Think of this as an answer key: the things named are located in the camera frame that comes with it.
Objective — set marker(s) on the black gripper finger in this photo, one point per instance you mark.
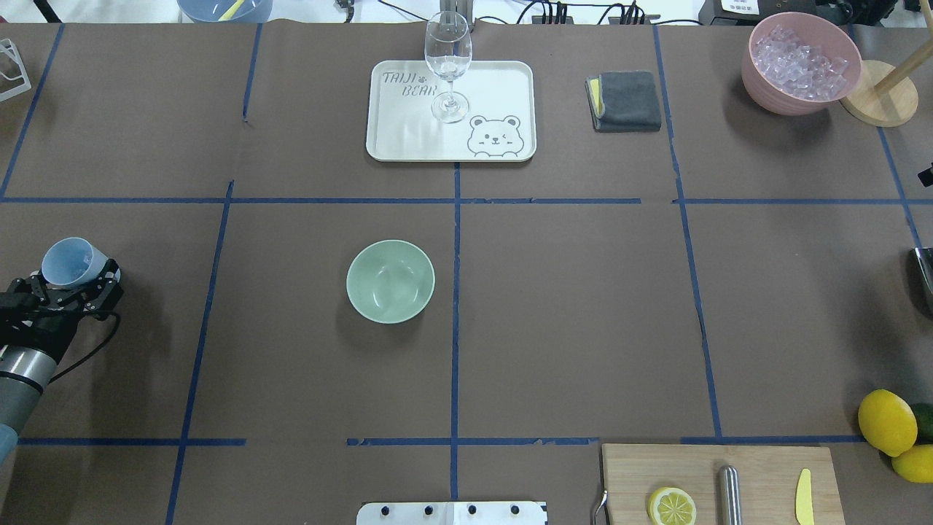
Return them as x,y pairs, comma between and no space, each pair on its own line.
26,292
100,295

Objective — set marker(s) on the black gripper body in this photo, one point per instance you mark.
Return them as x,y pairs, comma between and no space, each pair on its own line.
45,327

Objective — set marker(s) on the light blue plastic cup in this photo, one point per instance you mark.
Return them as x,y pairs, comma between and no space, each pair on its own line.
72,262

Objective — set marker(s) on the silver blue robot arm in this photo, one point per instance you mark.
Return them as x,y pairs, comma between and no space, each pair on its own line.
25,375

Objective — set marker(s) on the green ceramic bowl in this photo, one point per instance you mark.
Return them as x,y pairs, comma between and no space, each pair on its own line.
390,281

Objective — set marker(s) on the blue bowl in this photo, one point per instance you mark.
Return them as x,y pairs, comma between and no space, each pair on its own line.
209,11

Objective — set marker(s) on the pink bowl with ice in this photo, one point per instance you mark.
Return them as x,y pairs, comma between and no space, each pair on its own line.
796,64

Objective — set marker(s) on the clear wine glass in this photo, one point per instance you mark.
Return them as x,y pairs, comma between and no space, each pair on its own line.
448,53

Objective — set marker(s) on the grey folded cloth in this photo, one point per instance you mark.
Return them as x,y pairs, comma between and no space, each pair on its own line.
623,101

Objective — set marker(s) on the lemon half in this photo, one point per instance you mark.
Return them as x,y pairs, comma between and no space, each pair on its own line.
671,505

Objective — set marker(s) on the steel muddler black cap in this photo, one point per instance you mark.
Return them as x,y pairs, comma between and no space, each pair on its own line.
730,508

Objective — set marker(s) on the wooden cutting board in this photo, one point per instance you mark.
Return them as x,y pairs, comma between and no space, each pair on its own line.
767,480

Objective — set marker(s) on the yellow plastic knife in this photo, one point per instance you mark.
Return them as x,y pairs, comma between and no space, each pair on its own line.
804,513

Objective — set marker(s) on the yellow lemon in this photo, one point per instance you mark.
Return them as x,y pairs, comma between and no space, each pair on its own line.
887,422
915,465

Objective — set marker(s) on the wooden stand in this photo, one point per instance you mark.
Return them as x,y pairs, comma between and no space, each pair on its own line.
885,96

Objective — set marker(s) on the white wire cup rack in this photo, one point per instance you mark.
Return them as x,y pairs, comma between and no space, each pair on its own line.
15,79

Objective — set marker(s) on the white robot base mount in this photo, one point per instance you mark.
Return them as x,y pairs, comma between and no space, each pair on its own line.
482,512

